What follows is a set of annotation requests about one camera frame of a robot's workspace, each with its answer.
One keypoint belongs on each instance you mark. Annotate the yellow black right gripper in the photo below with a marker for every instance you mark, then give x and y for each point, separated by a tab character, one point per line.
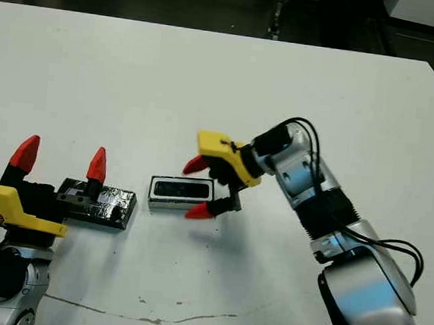
225	152

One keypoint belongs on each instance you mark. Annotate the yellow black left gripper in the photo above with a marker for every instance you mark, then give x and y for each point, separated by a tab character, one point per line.
8	205

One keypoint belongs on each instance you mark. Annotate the black camera box lid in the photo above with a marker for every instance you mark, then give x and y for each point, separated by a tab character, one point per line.
114	206

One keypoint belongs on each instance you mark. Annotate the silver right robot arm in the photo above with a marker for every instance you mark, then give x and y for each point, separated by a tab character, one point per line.
345	257

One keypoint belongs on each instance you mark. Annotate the dark metal stand pole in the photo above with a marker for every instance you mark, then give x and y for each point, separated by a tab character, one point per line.
277	15

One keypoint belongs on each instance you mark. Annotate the white camera box base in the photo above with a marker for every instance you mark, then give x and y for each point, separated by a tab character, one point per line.
175	206

